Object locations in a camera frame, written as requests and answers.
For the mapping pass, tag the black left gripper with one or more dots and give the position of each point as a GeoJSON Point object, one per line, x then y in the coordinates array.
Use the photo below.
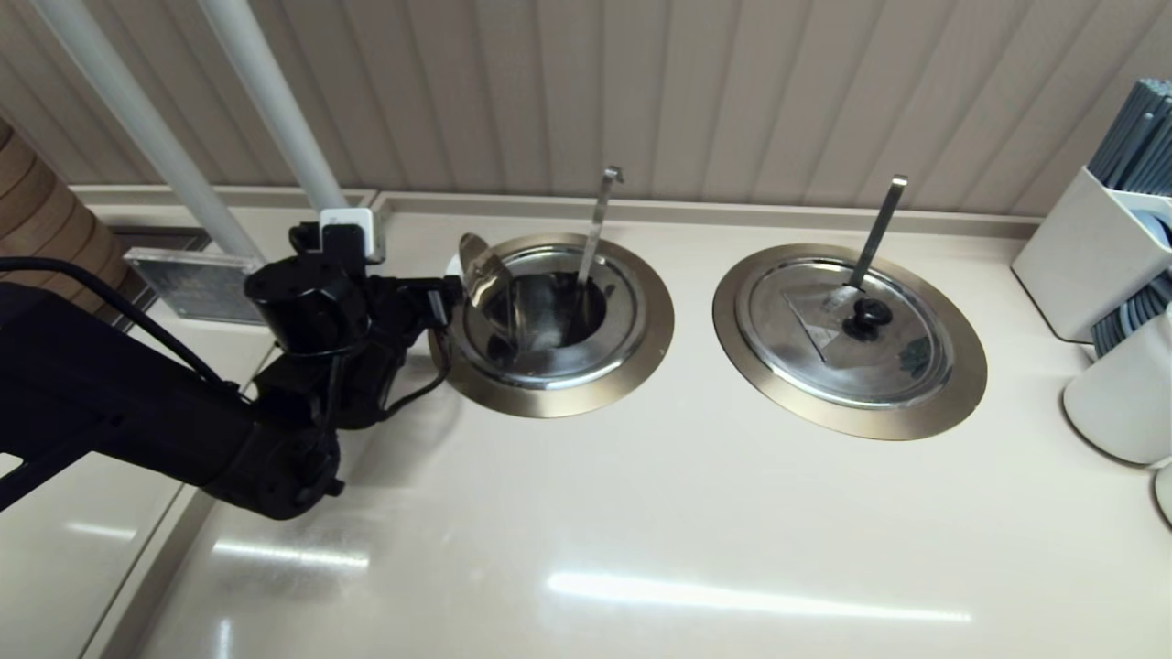
{"type": "Point", "coordinates": [302, 307]}

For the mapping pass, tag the hinged steel lid black knob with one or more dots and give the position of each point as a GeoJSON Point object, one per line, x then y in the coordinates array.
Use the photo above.
{"type": "Point", "coordinates": [490, 293]}
{"type": "Point", "coordinates": [897, 361]}

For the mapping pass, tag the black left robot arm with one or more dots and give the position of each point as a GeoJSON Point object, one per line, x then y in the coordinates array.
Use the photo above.
{"type": "Point", "coordinates": [110, 384]}

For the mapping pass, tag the steel soup pot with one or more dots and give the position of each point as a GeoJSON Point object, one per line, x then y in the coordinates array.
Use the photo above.
{"type": "Point", "coordinates": [558, 316]}

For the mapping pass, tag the white round pole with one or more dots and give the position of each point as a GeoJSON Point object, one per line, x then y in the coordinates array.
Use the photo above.
{"type": "Point", "coordinates": [146, 128]}
{"type": "Point", "coordinates": [275, 101]}

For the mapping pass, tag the clear acrylic sign holder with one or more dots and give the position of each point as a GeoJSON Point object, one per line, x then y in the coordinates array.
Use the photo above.
{"type": "Point", "coordinates": [192, 279]}

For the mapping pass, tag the recessed steel counter tray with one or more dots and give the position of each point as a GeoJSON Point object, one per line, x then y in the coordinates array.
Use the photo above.
{"type": "Point", "coordinates": [156, 240]}

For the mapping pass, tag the bamboo steamer stack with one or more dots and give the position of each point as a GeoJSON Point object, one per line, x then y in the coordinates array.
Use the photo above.
{"type": "Point", "coordinates": [46, 220]}

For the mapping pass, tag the white square utensil box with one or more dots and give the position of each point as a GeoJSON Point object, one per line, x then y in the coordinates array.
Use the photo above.
{"type": "Point", "coordinates": [1080, 265]}

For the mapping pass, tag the white round container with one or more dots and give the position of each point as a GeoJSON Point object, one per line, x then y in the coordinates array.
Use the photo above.
{"type": "Point", "coordinates": [1122, 403]}

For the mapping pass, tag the grey stick bundle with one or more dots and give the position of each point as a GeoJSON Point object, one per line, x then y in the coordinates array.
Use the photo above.
{"type": "Point", "coordinates": [1140, 137]}

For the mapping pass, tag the white dish edge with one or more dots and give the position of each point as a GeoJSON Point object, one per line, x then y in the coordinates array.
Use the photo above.
{"type": "Point", "coordinates": [1165, 494]}

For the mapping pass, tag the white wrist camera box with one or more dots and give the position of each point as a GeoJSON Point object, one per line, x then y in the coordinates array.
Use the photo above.
{"type": "Point", "coordinates": [352, 233]}

